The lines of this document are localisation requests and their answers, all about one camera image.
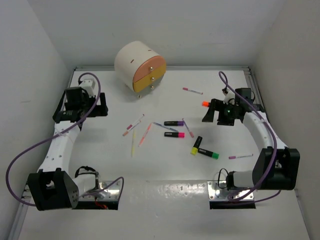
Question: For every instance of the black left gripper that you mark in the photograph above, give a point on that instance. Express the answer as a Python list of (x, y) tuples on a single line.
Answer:
[(100, 110)]

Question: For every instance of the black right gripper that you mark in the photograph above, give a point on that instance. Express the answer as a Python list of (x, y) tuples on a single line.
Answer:
[(218, 105)]

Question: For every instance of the orange cap black highlighter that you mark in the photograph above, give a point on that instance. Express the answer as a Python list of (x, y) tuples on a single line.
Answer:
[(205, 104)]

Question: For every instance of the pink cap black highlighter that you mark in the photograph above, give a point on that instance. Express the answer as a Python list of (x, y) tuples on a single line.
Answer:
[(174, 134)]

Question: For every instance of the yellow cap black highlighter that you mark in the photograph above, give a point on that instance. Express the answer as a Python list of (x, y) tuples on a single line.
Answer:
[(196, 145)]

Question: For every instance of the green cap black highlighter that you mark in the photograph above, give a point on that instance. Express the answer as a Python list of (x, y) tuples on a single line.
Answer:
[(208, 153)]

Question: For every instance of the purple cap black highlighter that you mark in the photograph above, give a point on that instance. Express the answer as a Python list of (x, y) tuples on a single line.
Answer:
[(174, 123)]

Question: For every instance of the white round drawer cabinet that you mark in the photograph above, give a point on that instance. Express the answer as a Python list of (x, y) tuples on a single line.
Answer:
[(139, 67)]

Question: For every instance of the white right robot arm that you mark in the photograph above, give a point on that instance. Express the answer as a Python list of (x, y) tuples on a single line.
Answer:
[(277, 165)]

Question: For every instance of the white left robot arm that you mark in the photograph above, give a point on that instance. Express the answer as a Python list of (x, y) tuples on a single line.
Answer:
[(51, 186)]

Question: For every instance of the salmon cap white marker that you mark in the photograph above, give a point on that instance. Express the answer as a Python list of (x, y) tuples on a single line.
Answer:
[(188, 129)]

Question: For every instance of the magenta cap white marker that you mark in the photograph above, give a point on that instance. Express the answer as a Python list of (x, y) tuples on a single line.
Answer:
[(135, 122)]

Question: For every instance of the peach cap white marker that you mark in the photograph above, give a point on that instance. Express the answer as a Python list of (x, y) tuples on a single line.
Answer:
[(131, 128)]

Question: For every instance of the pink marker near cabinet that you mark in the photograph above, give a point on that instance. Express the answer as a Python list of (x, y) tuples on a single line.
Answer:
[(192, 91)]

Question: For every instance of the yellow thin pen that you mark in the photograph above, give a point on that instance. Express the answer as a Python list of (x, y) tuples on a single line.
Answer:
[(133, 143)]

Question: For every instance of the blue ballpoint pen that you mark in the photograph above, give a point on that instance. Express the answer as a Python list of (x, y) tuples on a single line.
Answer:
[(165, 127)]

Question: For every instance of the magenta marker at right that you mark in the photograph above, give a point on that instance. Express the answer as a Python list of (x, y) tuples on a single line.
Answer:
[(240, 156)]

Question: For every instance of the orange thin pen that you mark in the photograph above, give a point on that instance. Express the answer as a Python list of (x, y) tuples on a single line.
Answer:
[(144, 135)]

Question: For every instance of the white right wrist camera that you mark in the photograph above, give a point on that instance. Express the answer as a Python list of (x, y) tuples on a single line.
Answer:
[(229, 97)]

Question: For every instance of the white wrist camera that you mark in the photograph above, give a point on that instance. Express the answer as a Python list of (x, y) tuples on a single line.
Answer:
[(229, 97), (89, 86)]

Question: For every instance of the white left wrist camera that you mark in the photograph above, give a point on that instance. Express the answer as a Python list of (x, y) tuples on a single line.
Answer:
[(89, 86)]

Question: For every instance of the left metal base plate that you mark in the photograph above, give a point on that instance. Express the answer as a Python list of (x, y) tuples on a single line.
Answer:
[(111, 193)]

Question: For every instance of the metal base plate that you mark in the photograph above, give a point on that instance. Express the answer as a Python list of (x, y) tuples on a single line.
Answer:
[(111, 193), (217, 192)]

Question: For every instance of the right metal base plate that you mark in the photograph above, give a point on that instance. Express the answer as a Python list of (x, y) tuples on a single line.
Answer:
[(217, 192)]

